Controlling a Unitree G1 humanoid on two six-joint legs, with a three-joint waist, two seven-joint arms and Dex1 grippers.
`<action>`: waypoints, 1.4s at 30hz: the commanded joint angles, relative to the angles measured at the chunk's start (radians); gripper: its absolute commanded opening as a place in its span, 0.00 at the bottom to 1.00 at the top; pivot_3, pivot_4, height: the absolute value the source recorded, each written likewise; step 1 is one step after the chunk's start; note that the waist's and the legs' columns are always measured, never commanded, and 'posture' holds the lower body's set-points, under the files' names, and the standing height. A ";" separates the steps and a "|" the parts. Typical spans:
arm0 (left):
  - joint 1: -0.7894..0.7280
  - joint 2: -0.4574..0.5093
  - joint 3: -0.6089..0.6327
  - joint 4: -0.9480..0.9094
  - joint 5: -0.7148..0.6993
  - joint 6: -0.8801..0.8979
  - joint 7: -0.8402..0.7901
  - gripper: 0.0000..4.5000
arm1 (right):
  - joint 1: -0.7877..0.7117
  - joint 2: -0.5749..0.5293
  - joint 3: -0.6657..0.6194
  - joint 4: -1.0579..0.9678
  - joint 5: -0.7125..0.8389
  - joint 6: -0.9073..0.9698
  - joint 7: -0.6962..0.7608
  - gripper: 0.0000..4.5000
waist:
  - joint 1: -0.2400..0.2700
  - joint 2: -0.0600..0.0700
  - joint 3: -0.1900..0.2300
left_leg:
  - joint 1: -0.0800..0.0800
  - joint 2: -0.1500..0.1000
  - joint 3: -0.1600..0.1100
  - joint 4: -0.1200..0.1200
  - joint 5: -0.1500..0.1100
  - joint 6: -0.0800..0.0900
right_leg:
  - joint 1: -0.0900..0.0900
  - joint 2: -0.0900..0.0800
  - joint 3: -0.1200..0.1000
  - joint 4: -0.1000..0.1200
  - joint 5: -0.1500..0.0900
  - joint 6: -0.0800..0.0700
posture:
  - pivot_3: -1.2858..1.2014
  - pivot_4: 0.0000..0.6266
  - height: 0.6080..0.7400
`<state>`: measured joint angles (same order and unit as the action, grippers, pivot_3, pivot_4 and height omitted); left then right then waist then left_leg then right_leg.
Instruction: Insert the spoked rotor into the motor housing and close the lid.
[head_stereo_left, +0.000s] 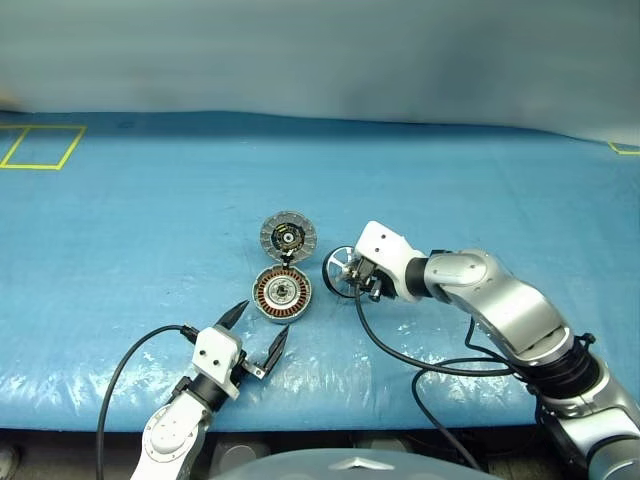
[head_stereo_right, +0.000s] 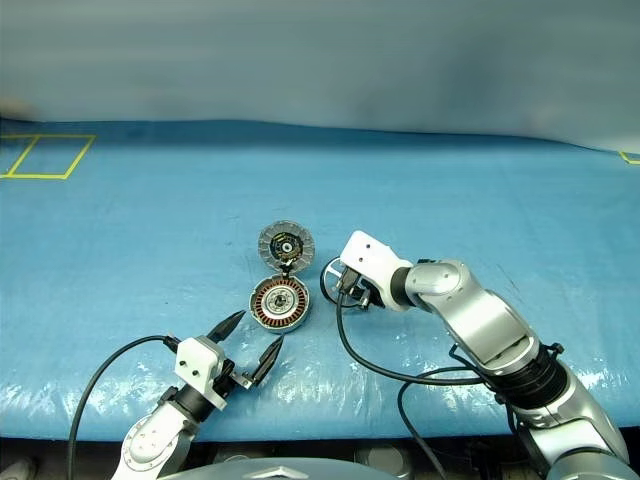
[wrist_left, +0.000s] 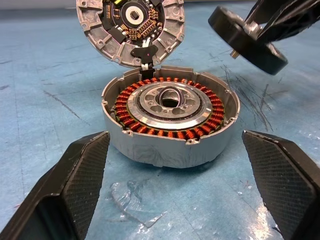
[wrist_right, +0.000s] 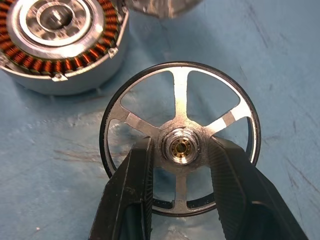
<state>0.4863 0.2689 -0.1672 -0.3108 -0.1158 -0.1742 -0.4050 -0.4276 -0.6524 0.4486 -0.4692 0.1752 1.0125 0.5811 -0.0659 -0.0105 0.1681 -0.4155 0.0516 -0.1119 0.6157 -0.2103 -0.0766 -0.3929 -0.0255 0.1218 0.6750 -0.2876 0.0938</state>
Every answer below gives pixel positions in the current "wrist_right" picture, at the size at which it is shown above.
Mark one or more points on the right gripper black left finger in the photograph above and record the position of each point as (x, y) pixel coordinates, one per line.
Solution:
(125, 190)

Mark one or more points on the silver spoked rotor black rim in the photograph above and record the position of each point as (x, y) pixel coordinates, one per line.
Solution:
(180, 100)

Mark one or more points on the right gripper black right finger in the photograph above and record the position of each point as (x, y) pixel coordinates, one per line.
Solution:
(240, 190)

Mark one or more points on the blue table cover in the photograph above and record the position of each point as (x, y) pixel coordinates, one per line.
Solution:
(287, 75)

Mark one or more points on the motor housing with copper windings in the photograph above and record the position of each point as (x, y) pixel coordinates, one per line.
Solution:
(37, 65)

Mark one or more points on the round silver motor lid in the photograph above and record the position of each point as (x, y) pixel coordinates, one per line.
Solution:
(162, 7)

